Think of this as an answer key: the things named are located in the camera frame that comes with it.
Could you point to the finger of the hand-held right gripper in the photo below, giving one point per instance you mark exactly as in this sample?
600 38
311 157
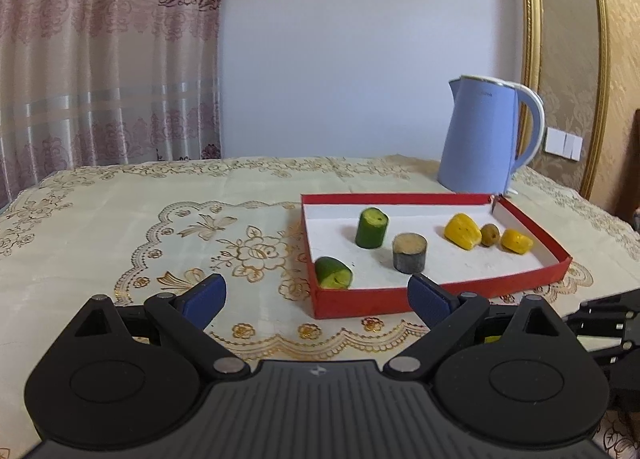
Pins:
610 306
605 334

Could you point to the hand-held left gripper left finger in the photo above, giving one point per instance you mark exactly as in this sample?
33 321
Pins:
205 301

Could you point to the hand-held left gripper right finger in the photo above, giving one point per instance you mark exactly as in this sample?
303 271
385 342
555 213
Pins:
427 301

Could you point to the red box white inside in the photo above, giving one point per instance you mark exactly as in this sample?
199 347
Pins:
450 284

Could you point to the dark sugarcane piece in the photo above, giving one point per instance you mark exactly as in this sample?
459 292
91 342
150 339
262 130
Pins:
410 256

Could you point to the large yellow fruit piece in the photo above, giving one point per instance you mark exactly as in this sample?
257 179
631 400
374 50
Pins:
462 235

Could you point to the green cucumber piece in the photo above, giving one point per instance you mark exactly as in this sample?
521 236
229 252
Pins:
371 231
332 273

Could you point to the small brown-green fruit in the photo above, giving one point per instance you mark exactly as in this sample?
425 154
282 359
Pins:
490 235

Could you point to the small yellow fruit piece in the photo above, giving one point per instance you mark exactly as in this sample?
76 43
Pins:
517 240
492 339

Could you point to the cream embroidered tablecloth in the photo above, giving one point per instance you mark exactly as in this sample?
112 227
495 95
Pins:
125 219

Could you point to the blue electric kettle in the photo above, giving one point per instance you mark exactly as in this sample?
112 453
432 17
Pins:
475 139

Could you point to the pink patterned curtain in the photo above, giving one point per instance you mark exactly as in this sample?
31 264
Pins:
100 64

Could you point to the white wall switch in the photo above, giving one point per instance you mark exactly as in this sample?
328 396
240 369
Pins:
564 142

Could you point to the gold wall frame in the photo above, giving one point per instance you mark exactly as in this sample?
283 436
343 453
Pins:
597 64
531 14

